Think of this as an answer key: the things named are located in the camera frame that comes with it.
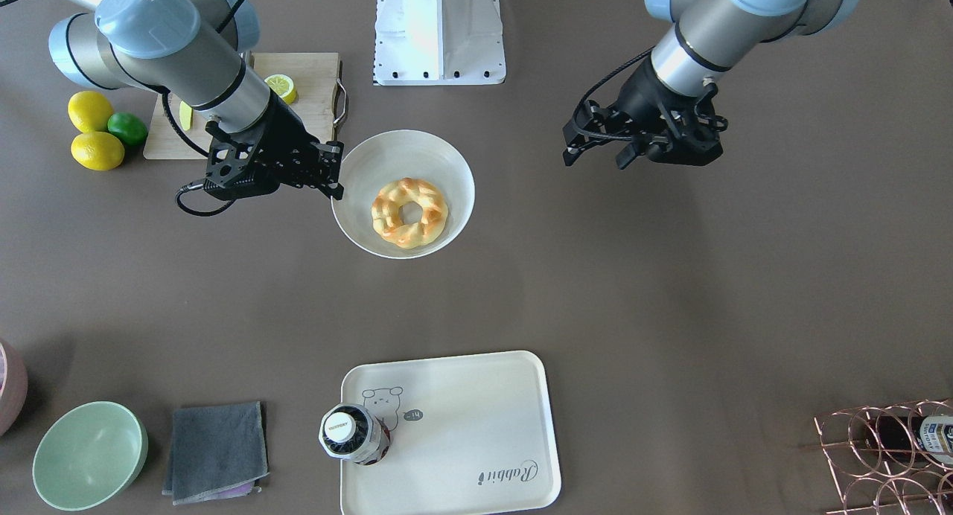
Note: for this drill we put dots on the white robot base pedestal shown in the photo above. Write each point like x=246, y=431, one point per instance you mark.
x=438, y=43

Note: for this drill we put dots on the cream rabbit tray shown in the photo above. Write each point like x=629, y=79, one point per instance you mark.
x=469, y=435

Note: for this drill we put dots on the grey folded cloth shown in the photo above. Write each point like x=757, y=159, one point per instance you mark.
x=216, y=452

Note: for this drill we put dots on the copper wire bottle rack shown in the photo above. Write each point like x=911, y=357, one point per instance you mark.
x=878, y=463

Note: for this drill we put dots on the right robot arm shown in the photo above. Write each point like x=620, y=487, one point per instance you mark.
x=193, y=49

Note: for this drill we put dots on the mint green bowl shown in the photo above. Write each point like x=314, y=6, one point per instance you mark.
x=89, y=455

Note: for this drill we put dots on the dark sauce bottle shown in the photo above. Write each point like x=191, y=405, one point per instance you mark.
x=351, y=433

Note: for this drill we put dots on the upper yellow lemon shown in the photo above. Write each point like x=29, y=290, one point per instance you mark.
x=89, y=111

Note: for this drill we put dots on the braided donut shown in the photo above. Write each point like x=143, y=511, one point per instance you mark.
x=392, y=197

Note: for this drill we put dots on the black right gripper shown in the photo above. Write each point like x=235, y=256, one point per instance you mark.
x=287, y=137

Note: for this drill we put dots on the bottle lying in rack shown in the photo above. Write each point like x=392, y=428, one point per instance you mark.
x=934, y=434

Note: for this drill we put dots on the yellow plastic knife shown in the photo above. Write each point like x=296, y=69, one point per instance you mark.
x=185, y=116

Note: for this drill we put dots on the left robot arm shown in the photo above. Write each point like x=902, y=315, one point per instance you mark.
x=709, y=37

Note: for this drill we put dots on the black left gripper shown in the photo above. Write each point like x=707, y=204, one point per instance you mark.
x=643, y=93

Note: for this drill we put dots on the bamboo cutting board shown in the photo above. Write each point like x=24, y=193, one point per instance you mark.
x=315, y=76

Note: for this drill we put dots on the lower yellow lemon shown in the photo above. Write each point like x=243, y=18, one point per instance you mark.
x=98, y=151

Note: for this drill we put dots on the white plate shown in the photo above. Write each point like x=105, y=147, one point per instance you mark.
x=388, y=157

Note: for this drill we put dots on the green lime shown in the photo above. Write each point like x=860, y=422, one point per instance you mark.
x=129, y=129

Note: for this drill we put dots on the yellow lemon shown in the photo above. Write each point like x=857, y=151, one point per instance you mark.
x=89, y=111
x=98, y=151

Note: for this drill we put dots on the halved lemon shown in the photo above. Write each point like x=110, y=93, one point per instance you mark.
x=284, y=86

